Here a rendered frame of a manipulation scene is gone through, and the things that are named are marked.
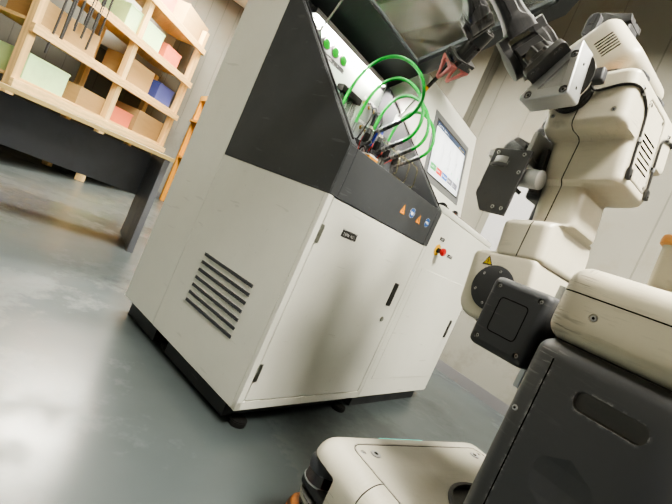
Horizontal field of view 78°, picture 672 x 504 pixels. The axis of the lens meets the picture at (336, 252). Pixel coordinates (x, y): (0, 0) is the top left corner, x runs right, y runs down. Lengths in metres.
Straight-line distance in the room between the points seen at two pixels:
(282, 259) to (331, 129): 0.43
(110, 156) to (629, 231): 3.57
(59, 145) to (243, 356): 2.50
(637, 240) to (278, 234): 2.39
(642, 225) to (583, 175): 2.16
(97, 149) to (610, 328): 3.29
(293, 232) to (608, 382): 0.89
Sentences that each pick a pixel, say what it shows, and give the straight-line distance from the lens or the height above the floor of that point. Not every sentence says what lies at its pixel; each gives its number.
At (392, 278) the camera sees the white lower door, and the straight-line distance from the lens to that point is 1.67.
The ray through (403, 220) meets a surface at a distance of 1.58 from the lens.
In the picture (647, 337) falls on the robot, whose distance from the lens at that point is 0.70.
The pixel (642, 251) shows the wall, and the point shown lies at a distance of 3.13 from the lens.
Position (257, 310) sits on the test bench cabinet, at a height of 0.37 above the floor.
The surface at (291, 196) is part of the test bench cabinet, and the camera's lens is 1.33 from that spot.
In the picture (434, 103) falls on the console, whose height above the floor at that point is 1.46.
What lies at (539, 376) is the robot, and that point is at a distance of 0.74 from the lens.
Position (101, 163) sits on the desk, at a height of 0.44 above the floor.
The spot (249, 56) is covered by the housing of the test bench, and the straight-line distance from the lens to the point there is 1.82.
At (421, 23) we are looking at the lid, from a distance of 1.98.
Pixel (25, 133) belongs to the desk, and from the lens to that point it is 3.52.
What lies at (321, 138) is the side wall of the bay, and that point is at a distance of 1.33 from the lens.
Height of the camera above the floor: 0.70
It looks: 3 degrees down
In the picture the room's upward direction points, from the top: 24 degrees clockwise
